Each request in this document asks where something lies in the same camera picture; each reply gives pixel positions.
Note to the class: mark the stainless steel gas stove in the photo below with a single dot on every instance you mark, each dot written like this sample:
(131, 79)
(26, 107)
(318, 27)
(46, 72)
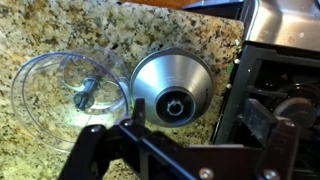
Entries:
(283, 50)

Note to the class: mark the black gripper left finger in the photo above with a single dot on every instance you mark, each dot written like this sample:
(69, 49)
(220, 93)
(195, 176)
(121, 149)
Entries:
(90, 153)

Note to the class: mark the clear glass cup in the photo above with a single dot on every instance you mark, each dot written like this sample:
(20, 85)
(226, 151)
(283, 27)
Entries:
(43, 110)

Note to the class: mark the grey blender blade assembly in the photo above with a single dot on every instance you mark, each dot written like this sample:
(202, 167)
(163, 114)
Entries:
(85, 95)

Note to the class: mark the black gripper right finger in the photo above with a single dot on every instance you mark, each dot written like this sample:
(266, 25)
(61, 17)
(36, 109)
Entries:
(276, 146)

